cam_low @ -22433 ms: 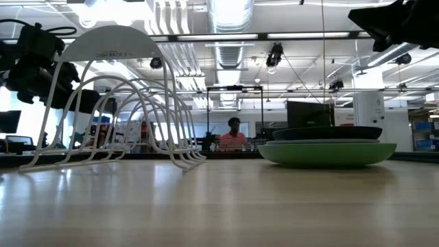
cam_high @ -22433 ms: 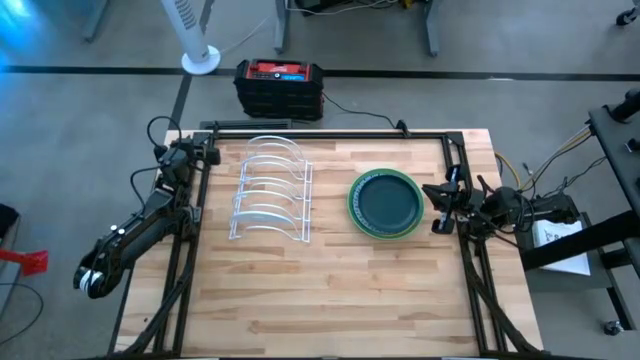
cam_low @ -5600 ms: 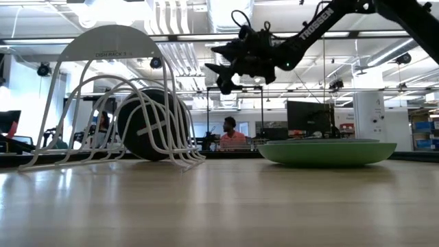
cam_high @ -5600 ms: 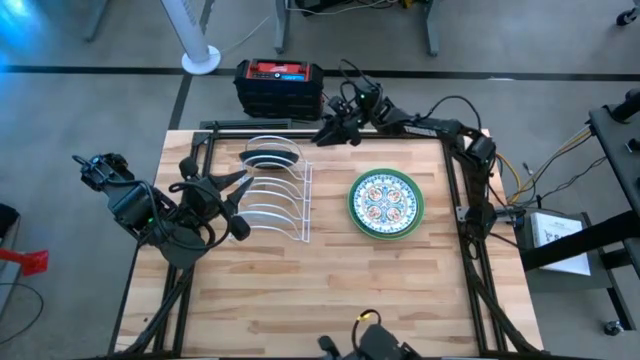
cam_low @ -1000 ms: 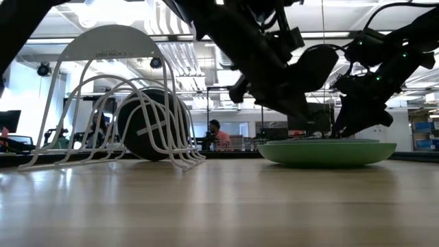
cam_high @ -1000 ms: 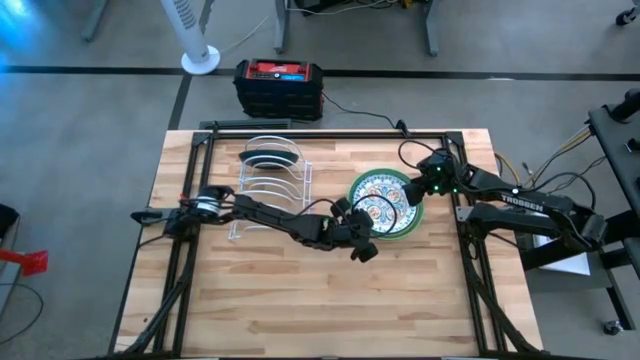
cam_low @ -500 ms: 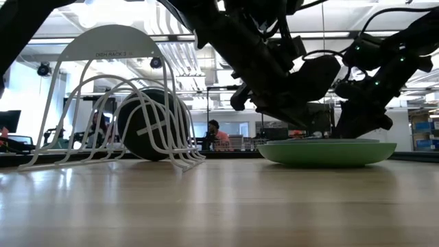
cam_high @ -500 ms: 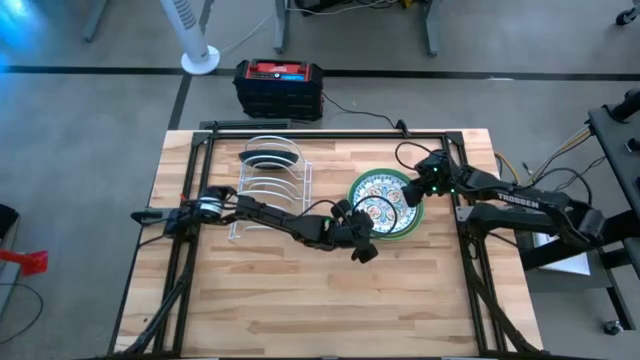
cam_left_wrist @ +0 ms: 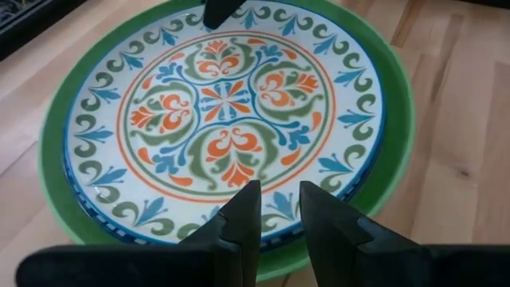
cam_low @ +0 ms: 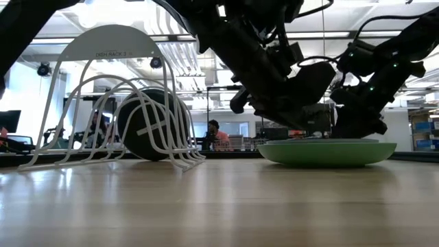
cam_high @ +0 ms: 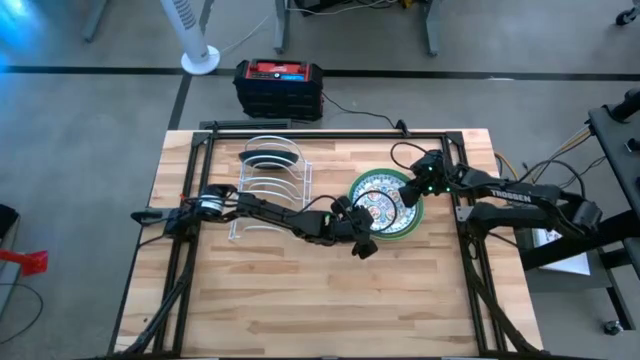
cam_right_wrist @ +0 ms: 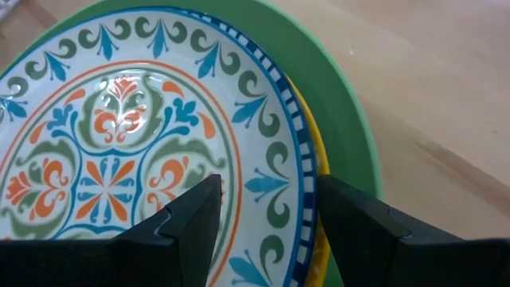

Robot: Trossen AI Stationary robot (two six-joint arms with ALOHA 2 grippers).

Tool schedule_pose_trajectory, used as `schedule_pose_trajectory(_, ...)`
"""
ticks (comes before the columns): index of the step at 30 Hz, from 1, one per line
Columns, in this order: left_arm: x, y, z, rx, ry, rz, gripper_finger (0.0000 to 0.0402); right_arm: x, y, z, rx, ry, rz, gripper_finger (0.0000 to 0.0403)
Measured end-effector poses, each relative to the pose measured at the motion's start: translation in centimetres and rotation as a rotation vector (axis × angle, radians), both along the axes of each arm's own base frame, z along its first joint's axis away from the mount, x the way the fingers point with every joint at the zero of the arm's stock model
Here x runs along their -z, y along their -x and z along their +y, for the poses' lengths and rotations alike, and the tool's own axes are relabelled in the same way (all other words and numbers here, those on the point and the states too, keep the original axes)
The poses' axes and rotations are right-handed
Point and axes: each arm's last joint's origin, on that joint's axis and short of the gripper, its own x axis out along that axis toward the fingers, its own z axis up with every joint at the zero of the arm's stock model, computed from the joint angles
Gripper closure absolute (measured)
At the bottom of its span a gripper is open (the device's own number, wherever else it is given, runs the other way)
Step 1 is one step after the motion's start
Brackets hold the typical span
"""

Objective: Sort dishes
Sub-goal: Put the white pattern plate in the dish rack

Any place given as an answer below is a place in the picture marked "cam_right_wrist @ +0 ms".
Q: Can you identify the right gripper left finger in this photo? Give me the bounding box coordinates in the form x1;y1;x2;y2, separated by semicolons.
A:
0;174;223;287

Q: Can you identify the yellow white patterned plate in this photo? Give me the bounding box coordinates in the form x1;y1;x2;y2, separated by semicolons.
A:
286;77;332;287

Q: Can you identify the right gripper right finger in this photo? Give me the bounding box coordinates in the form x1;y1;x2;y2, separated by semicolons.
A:
317;174;510;287

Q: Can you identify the white wire dish rack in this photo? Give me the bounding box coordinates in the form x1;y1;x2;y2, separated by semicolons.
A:
0;0;19;19

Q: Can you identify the large green plate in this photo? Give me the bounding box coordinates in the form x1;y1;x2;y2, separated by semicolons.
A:
0;0;384;287

